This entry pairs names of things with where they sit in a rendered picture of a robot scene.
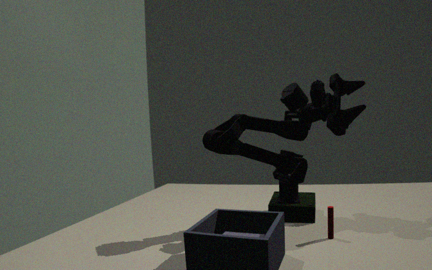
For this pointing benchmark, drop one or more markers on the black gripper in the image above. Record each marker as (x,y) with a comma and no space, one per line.
(339,120)

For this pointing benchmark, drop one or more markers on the red peg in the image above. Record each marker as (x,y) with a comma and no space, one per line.
(330,210)

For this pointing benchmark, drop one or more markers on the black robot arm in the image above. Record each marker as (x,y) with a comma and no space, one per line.
(224,139)

